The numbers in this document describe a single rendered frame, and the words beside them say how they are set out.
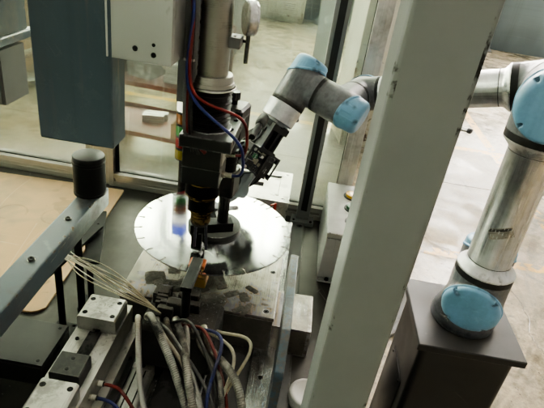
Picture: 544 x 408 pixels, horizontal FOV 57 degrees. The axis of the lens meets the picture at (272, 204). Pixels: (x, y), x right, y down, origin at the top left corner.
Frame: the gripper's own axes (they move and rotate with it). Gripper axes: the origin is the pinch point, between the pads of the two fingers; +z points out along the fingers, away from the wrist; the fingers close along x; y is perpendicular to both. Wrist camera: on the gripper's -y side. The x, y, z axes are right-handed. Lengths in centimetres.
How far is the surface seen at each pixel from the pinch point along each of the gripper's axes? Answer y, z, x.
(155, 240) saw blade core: 9.7, 12.9, -11.5
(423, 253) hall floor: -117, -7, 165
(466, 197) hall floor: -176, -54, 223
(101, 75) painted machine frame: 31.2, -11.8, -35.9
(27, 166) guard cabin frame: -64, 31, -38
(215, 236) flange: 10.9, 6.3, -1.4
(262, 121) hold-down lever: 17.2, -18.4, -8.0
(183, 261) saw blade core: 16.7, 11.9, -6.8
